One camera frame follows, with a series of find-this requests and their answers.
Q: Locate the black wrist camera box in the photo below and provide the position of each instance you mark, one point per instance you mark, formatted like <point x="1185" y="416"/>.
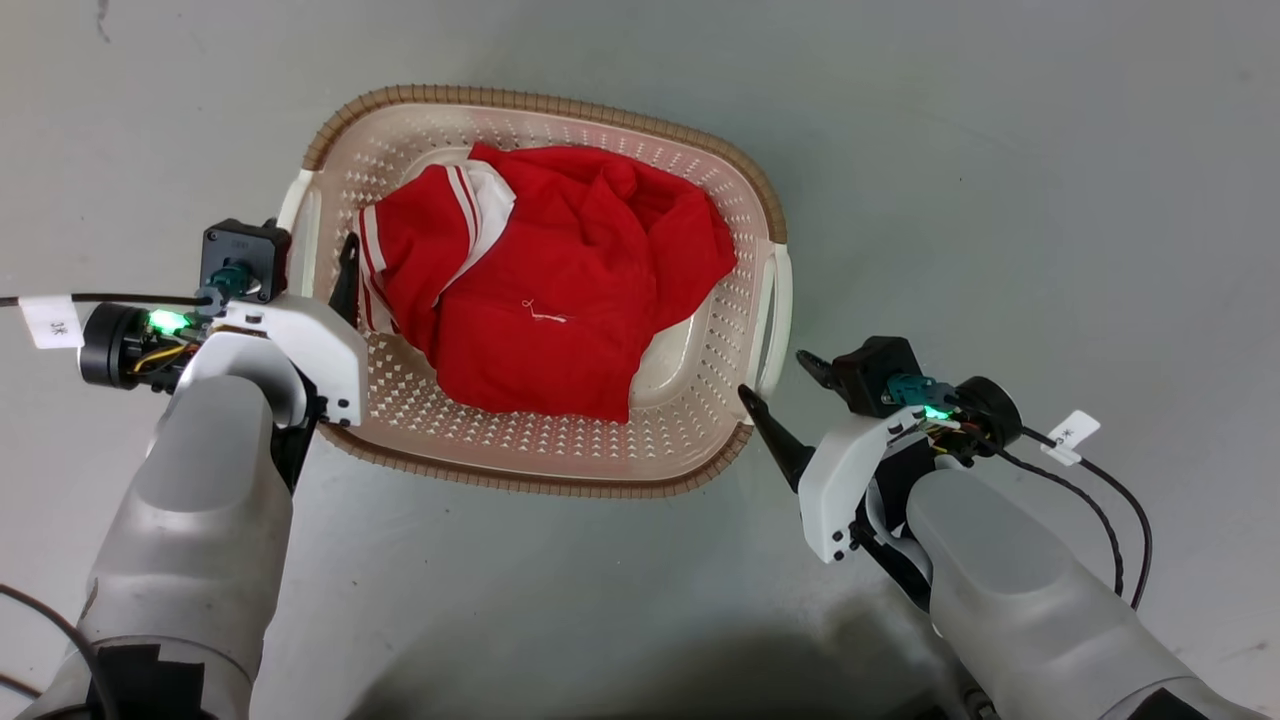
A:
<point x="245" y="255"/>
<point x="870" y="375"/>

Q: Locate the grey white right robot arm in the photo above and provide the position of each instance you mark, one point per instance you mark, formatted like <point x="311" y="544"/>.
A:
<point x="1010" y="590"/>

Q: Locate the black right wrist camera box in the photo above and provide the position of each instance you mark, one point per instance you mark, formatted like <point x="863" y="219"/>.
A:
<point x="870" y="375"/>

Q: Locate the red garment with white stripes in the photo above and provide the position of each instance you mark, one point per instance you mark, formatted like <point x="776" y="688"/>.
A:
<point x="560" y="280"/>

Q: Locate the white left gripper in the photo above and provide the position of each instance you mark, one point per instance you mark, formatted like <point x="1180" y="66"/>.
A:
<point x="320" y="345"/>

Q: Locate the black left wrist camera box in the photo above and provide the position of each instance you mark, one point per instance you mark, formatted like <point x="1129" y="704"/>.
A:
<point x="245" y="255"/>

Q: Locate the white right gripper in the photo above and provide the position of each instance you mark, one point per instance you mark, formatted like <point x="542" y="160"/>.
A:
<point x="835" y="480"/>

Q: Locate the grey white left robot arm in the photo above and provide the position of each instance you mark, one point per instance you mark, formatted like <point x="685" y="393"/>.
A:
<point x="200" y="520"/>

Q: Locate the beige perforated plastic laundry basket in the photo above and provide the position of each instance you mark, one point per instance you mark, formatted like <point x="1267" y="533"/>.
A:
<point x="690" y="400"/>

